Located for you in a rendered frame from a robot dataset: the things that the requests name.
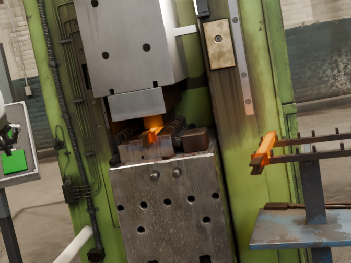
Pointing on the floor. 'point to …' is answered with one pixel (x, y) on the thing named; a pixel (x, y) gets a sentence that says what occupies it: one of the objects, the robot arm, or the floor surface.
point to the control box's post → (8, 230)
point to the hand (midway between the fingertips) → (6, 147)
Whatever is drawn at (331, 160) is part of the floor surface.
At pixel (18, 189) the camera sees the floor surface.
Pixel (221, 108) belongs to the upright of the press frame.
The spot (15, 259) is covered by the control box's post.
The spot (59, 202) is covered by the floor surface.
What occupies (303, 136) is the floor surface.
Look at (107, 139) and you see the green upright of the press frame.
